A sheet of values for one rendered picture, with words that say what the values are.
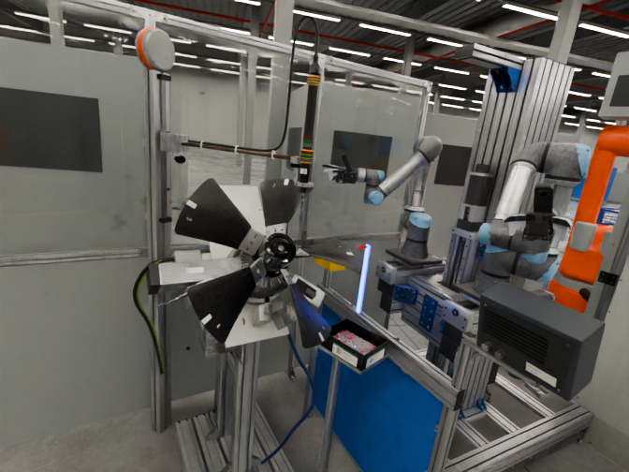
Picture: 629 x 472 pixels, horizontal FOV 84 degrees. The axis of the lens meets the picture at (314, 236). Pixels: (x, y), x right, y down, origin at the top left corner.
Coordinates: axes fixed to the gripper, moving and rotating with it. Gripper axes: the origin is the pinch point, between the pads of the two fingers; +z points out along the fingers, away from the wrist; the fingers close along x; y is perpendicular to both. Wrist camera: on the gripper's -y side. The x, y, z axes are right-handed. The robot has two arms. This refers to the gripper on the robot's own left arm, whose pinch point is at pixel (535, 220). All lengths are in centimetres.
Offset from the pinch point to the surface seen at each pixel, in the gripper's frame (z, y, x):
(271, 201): 7, -1, 90
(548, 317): 6.4, 23.0, -5.7
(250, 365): 18, 68, 94
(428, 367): -8, 56, 28
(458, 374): -5, 53, 17
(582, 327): 7.2, 23.5, -12.5
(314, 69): 10, -46, 65
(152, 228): 29, 13, 145
